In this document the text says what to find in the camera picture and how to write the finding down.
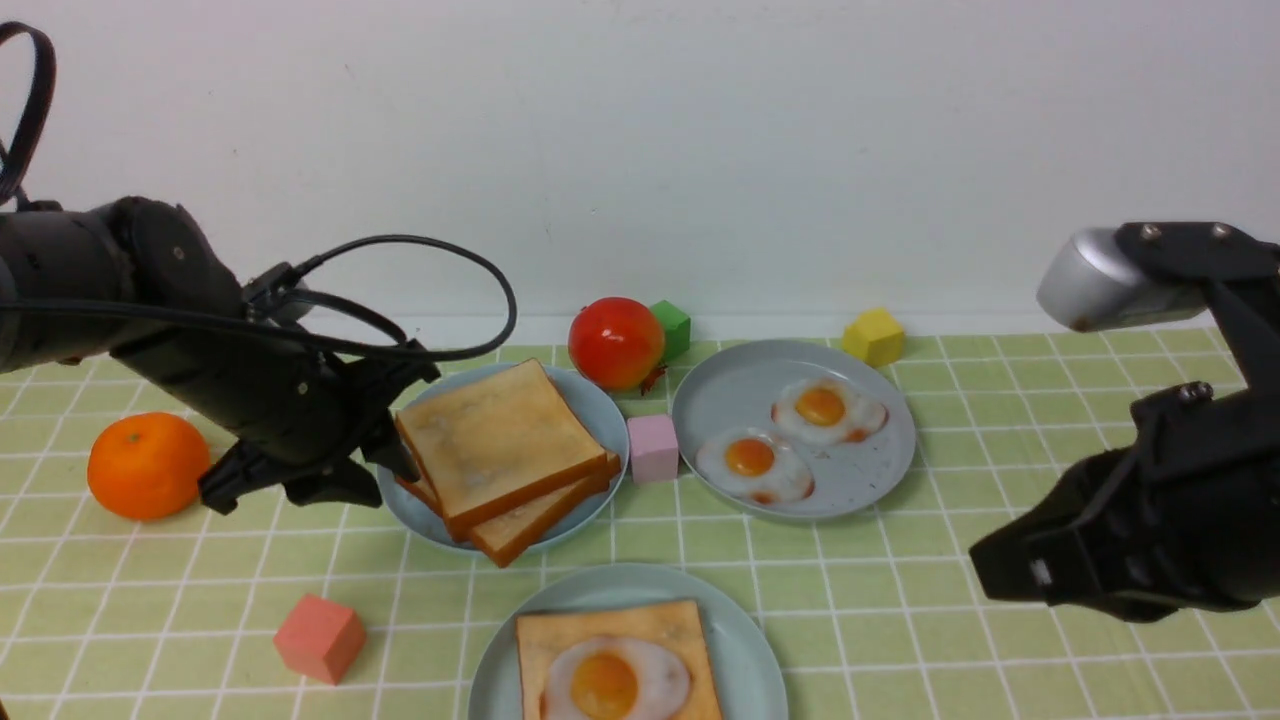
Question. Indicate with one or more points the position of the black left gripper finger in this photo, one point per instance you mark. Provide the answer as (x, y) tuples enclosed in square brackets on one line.
[(245, 469), (347, 474)]

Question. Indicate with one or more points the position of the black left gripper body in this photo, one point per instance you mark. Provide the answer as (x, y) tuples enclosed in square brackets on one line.
[(265, 379)]

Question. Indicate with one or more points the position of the fried egg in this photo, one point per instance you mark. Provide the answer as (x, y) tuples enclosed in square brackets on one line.
[(824, 412), (755, 466), (615, 677)]

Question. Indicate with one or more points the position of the blue plate with eggs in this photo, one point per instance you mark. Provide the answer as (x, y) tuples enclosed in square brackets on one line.
[(736, 388)]

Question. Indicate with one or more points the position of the blue plate with bread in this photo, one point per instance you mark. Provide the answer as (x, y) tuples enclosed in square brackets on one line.
[(600, 415)]

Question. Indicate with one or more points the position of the toast slice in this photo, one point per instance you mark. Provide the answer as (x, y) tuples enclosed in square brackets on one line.
[(675, 625), (493, 444), (536, 526)]

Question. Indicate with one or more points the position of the green wooden cube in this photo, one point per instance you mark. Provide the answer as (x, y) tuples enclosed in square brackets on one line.
[(677, 328)]

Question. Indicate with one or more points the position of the red apple fruit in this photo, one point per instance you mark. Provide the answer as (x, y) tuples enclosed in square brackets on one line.
[(617, 344)]

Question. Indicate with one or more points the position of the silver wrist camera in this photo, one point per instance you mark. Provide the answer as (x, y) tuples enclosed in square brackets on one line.
[(1091, 287)]

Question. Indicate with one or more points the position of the salmon red wooden cube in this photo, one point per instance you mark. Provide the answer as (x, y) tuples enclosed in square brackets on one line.
[(320, 639)]

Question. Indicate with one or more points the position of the pink wooden cube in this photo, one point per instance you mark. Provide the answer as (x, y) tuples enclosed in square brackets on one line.
[(654, 454)]

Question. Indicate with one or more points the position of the orange tangerine fruit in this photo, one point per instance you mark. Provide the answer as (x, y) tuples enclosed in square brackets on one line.
[(146, 467)]

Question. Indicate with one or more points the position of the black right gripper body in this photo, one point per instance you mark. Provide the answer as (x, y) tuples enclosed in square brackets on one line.
[(1191, 505)]

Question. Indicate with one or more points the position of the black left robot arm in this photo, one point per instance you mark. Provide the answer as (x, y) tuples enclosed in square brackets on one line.
[(75, 285)]

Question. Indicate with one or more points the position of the yellow wooden cube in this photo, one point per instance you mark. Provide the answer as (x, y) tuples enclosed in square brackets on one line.
[(876, 337)]

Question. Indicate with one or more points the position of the empty light blue plate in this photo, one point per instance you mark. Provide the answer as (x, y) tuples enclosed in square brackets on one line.
[(749, 680)]

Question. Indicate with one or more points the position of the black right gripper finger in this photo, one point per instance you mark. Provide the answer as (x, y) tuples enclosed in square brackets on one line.
[(1051, 555)]

